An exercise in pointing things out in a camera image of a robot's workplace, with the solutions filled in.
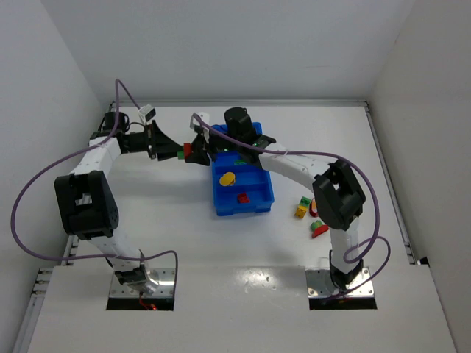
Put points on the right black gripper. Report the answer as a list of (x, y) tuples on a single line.
[(207, 148)]

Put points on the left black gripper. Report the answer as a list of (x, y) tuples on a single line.
[(151, 141)]

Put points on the yellow oval lego piece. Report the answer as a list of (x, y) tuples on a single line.
[(227, 179)]

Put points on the small red lego brick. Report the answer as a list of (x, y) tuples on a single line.
[(243, 198)]

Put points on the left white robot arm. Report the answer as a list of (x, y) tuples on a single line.
[(86, 203)]

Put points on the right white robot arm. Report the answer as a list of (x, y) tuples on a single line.
[(338, 195)]

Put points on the blue divided plastic bin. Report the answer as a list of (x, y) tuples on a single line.
[(249, 179)]

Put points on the green striped lego brick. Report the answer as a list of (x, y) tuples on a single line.
[(305, 202)]

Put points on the yellow lego brick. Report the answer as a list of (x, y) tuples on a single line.
[(300, 212)]

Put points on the red white flower lego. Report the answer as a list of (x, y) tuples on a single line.
[(313, 208)]

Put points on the green small lego brick right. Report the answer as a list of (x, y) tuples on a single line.
[(316, 224)]

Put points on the red half round lego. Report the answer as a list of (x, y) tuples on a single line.
[(319, 230)]

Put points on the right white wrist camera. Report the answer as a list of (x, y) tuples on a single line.
[(199, 124)]

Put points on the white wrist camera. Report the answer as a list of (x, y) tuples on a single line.
[(146, 113), (199, 124)]

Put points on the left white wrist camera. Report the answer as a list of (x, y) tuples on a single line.
[(146, 113)]

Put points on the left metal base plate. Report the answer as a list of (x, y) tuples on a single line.
[(159, 286)]

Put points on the metal base plate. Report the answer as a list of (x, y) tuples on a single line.
[(320, 285), (159, 286)]

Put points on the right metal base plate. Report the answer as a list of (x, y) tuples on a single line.
[(320, 285)]

